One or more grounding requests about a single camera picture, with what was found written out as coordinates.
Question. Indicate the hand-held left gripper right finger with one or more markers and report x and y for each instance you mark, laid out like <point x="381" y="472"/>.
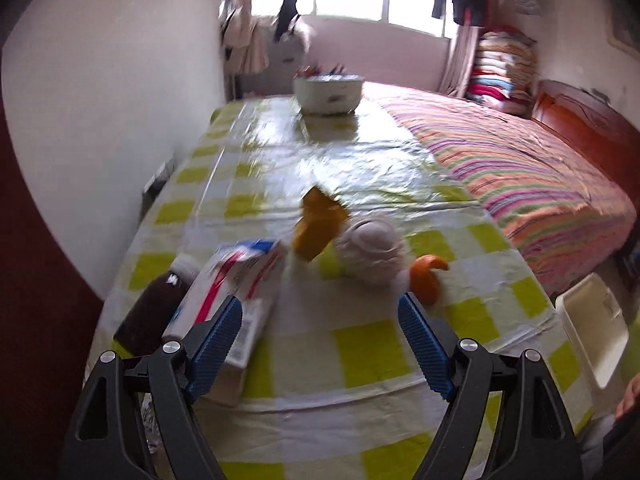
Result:
<point x="425" y="355"/>

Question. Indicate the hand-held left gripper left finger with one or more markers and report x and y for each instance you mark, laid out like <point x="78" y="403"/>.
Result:
<point x="215" y="350"/>

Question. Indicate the orange peel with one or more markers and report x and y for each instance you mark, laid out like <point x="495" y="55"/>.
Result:
<point x="425" y="280"/>

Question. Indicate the brown bottle with white cap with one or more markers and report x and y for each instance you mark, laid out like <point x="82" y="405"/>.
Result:
<point x="150" y="305"/>

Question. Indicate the white red-striped carton box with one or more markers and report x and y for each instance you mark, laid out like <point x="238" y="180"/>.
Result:
<point x="235" y="270"/>

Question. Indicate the white round face mask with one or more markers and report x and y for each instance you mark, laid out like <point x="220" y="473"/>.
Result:
<point x="372" y="250"/>

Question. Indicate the orange snack wrapper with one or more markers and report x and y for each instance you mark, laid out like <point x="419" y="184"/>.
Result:
<point x="315" y="225"/>

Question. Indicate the cream plastic bin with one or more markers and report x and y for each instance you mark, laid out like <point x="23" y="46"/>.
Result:
<point x="595" y="330"/>

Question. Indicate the person's right hand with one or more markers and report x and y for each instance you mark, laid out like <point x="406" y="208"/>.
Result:
<point x="629" y="397"/>

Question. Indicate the yellow-green checked tablecloth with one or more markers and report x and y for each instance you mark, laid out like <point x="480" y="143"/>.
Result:
<point x="350" y="340"/>

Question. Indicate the dark red wooden door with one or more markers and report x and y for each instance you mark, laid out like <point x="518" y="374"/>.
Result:
<point x="35" y="310"/>

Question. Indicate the grey trousers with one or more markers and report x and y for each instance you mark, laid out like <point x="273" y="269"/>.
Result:
<point x="597" y="437"/>

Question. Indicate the striped bed sheet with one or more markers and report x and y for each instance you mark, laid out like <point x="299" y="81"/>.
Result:
<point x="525" y="180"/>

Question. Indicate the white oval plastic container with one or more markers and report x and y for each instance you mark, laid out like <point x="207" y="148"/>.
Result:
<point x="325" y="95"/>

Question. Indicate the wooden bed headboard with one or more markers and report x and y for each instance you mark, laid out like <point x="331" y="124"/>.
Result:
<point x="585" y="115"/>

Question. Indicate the covered washing machine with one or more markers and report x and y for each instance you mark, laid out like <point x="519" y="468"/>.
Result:
<point x="287" y="70"/>

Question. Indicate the stack of folded quilts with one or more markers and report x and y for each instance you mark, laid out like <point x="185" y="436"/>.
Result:
<point x="500" y="70"/>

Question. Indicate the beige curtain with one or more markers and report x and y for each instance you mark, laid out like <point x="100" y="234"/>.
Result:
<point x="457" y="60"/>

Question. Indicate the white hanging garment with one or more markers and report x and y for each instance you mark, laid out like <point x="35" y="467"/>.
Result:
<point x="245" y="45"/>

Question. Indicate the black hanging garment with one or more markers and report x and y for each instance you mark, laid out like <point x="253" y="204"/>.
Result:
<point x="286" y="10"/>

